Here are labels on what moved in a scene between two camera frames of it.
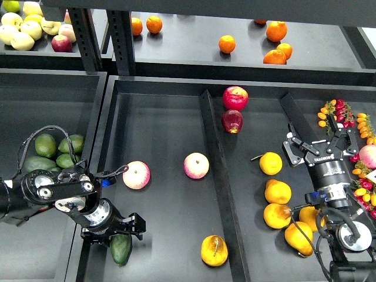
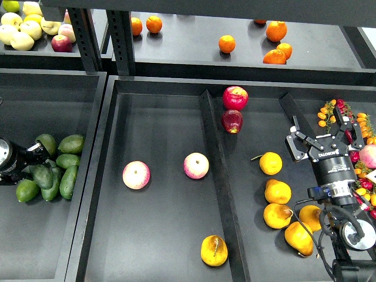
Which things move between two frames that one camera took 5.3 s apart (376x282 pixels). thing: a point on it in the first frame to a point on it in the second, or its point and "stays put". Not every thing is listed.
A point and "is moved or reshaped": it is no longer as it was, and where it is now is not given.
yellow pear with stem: (214, 251) stays put
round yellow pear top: (271, 163) stays put
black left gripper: (116, 224) to (24, 158)
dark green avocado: (121, 246) is moved or reshaped
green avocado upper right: (78, 143) stays put
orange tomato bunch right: (366, 128) stays put
